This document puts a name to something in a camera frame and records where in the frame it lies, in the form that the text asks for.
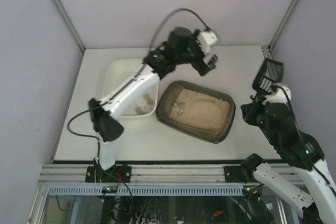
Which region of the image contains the black slotted litter scoop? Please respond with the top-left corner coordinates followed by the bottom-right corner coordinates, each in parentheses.
top-left (252, 58), bottom-right (284, 95)

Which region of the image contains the dark translucent litter box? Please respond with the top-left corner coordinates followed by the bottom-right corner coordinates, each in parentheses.
top-left (155, 80), bottom-right (236, 144)

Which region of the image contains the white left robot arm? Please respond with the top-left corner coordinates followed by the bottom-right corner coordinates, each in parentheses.
top-left (88, 27), bottom-right (218, 170)

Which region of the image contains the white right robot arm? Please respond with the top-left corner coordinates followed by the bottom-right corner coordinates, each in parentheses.
top-left (240, 82), bottom-right (335, 223)

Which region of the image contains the grey-green clump in bin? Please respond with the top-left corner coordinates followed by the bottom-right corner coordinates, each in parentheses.
top-left (147, 99), bottom-right (154, 105)

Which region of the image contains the white plastic bin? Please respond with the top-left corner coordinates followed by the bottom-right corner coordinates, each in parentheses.
top-left (102, 58), bottom-right (159, 118)

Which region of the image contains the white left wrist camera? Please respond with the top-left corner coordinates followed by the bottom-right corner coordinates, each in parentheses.
top-left (196, 30), bottom-right (218, 55)

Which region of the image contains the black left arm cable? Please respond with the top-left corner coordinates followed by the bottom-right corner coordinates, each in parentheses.
top-left (67, 8), bottom-right (211, 141)

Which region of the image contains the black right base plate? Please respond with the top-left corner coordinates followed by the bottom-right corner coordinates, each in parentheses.
top-left (224, 165), bottom-right (257, 183)

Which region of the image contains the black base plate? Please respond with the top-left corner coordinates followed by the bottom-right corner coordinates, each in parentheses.
top-left (224, 165), bottom-right (257, 183)
top-left (85, 165), bottom-right (132, 183)

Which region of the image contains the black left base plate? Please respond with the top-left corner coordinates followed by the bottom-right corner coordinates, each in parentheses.
top-left (85, 165), bottom-right (132, 183)

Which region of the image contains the aluminium mounting rail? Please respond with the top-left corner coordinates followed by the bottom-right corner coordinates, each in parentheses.
top-left (38, 163), bottom-right (305, 183)

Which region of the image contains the blue-grey slotted cable duct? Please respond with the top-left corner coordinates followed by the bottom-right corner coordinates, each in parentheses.
top-left (48, 185), bottom-right (253, 196)

